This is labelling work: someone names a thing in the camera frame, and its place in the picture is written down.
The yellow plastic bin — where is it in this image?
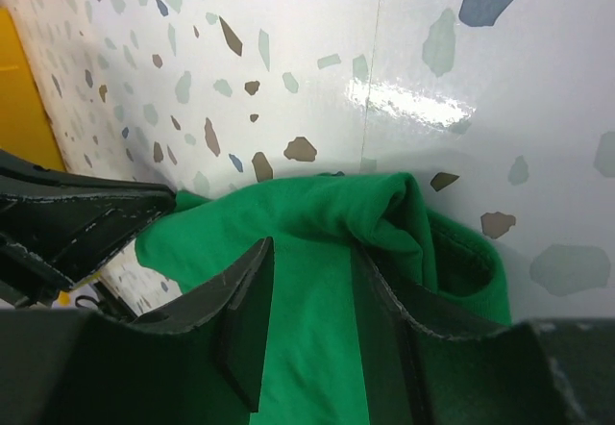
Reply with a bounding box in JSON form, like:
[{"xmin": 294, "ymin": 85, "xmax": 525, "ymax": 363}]
[{"xmin": 1, "ymin": 9, "xmax": 100, "ymax": 294}]

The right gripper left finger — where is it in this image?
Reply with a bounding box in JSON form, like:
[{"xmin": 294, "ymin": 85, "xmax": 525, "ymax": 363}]
[{"xmin": 1, "ymin": 238, "xmax": 274, "ymax": 424}]

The green t shirt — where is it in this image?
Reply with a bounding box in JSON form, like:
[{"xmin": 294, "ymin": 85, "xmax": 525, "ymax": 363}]
[{"xmin": 135, "ymin": 173, "xmax": 511, "ymax": 424}]

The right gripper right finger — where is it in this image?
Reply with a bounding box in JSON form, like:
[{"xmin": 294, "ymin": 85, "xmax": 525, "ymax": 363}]
[{"xmin": 353, "ymin": 246, "xmax": 614, "ymax": 424}]

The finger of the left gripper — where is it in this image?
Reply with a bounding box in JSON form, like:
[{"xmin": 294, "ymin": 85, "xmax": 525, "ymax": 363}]
[{"xmin": 1, "ymin": 152, "xmax": 176, "ymax": 308}]

